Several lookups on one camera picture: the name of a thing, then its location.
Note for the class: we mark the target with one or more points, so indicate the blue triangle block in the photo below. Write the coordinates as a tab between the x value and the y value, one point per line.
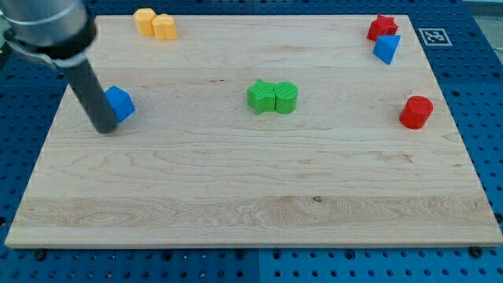
386	47

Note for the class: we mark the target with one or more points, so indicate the white fiducial marker tag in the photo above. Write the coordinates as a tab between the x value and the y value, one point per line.
435	37

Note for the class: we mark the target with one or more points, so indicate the green cylinder block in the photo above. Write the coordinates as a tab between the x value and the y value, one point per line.
286	97

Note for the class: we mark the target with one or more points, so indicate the red cylinder block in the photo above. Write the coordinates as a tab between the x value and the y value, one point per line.
416	112

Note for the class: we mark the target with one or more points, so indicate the yellow heart block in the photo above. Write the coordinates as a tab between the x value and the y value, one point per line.
164	27

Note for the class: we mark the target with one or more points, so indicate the red star block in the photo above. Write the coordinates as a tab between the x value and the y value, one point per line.
382	25

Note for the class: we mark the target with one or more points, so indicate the green star block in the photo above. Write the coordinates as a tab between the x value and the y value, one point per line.
261	96

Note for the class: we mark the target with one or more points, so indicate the yellow hexagon block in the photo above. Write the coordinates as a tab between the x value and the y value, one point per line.
143	18

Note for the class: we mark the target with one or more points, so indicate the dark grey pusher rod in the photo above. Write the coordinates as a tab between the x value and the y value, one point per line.
91	96

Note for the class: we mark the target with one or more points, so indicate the wooden board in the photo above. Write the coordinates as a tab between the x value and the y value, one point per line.
195	167

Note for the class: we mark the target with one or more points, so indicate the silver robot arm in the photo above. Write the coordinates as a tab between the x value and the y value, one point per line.
58	33

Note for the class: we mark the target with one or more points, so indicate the blue cube block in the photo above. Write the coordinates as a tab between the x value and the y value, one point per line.
121	103

